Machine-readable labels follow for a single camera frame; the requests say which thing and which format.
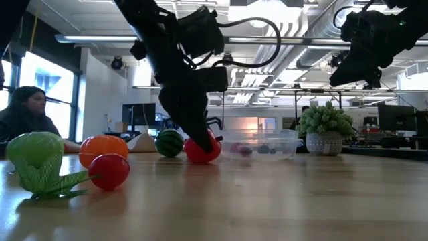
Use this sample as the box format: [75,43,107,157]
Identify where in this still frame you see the person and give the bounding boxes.
[0,86,68,151]
[289,105,311,131]

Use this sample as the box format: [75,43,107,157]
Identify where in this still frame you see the potted green succulent plant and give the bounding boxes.
[296,100,357,157]

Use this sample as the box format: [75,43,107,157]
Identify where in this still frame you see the large bright window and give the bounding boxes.
[0,50,80,141]

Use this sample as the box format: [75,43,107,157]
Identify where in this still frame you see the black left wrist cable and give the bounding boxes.
[212,16,282,70]

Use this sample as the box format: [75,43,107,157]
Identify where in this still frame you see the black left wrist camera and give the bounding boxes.
[177,5,225,58]

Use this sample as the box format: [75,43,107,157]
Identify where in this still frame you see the red tomato with green leaf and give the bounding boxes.
[13,152,131,201]

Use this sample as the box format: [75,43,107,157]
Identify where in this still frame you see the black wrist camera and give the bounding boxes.
[340,11,368,43]
[177,5,225,58]

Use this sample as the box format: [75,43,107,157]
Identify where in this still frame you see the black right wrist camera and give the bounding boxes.
[340,11,368,43]

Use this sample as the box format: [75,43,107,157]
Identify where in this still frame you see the pale pink cloth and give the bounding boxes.
[63,133,158,154]

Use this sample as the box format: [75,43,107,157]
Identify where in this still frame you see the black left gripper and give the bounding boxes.
[155,50,230,153]

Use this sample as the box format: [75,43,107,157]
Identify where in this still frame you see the clear plastic tupperware container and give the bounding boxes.
[219,129,304,161]

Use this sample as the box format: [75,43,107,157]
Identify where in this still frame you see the light green toy ball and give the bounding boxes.
[5,131,65,168]

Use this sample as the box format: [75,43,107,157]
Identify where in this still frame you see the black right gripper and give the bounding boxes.
[329,9,417,89]

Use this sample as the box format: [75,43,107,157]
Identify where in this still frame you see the long ceiling light strip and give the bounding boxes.
[55,33,348,46]

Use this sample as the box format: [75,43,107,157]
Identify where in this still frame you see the black computer monitor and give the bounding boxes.
[415,110,428,138]
[122,102,157,127]
[377,104,417,132]

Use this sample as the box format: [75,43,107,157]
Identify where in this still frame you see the orange toy ball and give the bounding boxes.
[78,134,130,169]

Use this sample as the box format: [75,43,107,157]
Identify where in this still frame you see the striped green watermelon ball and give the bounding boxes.
[154,128,185,159]

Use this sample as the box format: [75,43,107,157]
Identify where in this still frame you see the large red toy apple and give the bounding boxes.
[183,129,223,165]

